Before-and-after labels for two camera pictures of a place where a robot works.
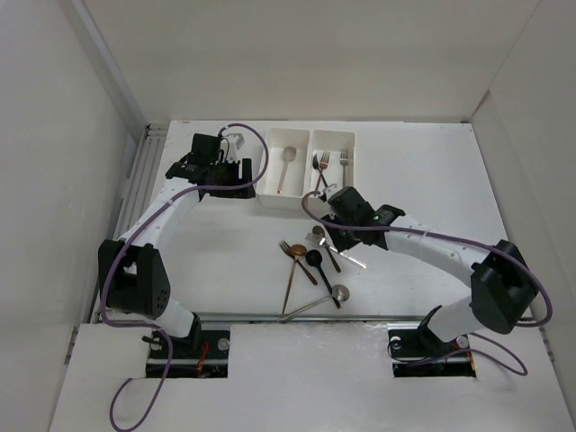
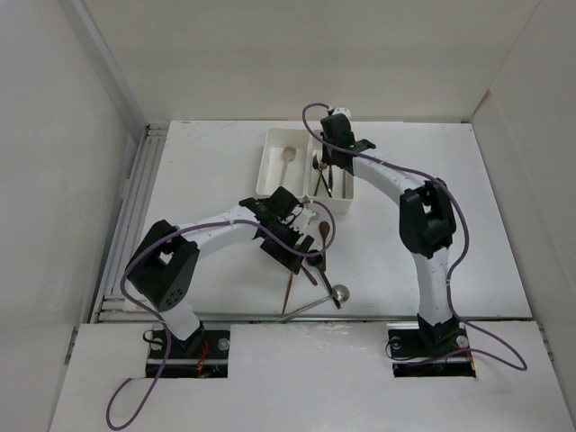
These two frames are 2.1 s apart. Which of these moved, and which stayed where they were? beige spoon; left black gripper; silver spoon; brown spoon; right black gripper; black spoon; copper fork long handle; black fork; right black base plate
Moved: left black gripper; right black gripper; brown spoon
Stayed: copper fork long handle; right black base plate; black fork; black spoon; beige spoon; silver spoon
